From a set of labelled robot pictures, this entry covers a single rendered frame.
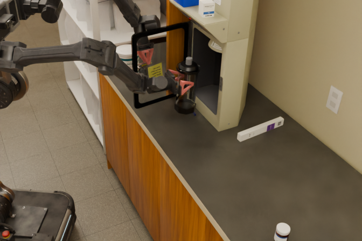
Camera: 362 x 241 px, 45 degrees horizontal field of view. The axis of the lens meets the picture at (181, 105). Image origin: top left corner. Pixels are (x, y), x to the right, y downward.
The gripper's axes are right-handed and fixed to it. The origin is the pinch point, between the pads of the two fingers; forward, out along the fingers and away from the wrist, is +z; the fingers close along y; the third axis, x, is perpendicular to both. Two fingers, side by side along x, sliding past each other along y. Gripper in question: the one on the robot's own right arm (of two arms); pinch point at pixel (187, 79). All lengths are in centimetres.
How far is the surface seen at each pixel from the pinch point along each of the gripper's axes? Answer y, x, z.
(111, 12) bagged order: 129, 13, 12
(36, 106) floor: 196, 119, -35
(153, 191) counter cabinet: 6, 69, -12
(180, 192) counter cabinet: -25, 43, -14
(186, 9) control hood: 4.4, -31.6, -0.3
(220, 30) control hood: -12.6, -27.7, 6.1
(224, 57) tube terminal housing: -11.9, -14.8, 10.8
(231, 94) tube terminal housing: -12.3, 4.9, 16.9
